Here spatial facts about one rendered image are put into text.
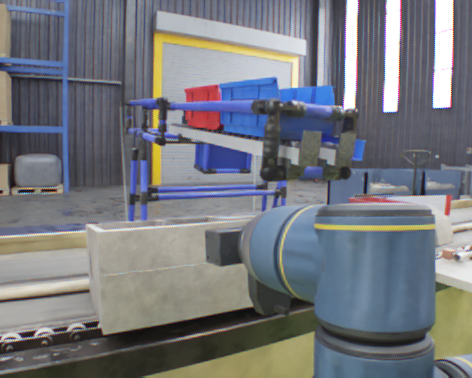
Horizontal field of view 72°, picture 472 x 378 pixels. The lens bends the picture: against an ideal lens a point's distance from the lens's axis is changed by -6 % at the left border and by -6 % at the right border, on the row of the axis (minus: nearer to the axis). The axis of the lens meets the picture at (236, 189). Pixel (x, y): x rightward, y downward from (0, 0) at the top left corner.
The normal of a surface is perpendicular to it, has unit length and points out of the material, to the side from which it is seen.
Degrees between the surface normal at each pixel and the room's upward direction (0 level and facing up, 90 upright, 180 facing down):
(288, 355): 90
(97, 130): 90
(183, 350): 90
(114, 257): 80
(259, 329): 90
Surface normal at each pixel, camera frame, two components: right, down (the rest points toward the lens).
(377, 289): -0.34, -0.07
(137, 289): 0.45, -0.06
